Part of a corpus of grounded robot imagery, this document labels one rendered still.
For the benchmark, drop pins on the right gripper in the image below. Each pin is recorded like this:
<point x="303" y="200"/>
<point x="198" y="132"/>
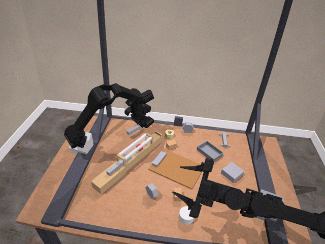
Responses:
<point x="138" y="117"/>

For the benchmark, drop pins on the beige roll of masking tape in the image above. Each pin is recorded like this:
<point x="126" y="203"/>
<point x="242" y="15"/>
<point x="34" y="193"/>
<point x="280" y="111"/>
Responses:
<point x="169" y="133"/>

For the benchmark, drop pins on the clear rectangular channel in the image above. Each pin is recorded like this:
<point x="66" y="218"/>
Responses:
<point x="136" y="148"/>

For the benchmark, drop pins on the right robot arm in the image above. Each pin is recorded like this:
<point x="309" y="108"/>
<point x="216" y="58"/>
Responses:
<point x="97" y="99"/>

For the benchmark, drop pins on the white cylinder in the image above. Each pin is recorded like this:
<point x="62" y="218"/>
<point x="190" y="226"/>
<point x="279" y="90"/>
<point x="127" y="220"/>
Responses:
<point x="184" y="216"/>

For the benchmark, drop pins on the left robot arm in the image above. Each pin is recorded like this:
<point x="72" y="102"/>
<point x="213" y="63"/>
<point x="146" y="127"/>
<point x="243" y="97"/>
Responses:
<point x="261" y="205"/>

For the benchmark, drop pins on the small wooden block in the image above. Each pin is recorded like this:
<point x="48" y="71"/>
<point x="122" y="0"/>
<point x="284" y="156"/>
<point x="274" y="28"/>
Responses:
<point x="171" y="144"/>
<point x="177" y="190"/>

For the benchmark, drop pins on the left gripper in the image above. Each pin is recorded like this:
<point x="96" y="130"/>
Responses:
<point x="194" y="206"/>

